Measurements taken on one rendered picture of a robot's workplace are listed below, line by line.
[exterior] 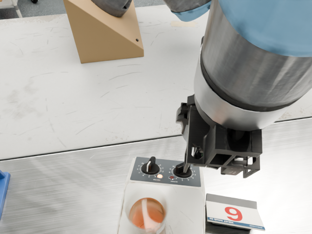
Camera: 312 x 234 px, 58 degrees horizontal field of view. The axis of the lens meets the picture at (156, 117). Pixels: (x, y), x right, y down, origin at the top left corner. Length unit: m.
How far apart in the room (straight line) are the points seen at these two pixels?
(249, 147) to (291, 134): 0.43
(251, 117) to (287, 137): 0.46
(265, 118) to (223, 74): 0.05
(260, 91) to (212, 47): 0.04
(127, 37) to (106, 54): 0.07
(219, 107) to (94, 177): 0.40
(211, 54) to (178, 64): 0.56
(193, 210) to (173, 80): 0.35
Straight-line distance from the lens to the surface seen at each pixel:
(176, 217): 0.43
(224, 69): 0.16
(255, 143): 0.23
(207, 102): 0.20
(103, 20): 0.69
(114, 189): 0.54
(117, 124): 0.61
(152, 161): 0.49
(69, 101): 0.67
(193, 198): 0.44
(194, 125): 0.29
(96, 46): 0.72
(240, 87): 0.16
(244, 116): 0.19
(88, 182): 0.55
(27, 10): 2.80
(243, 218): 0.51
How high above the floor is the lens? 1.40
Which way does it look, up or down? 54 degrees down
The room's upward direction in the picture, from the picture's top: straight up
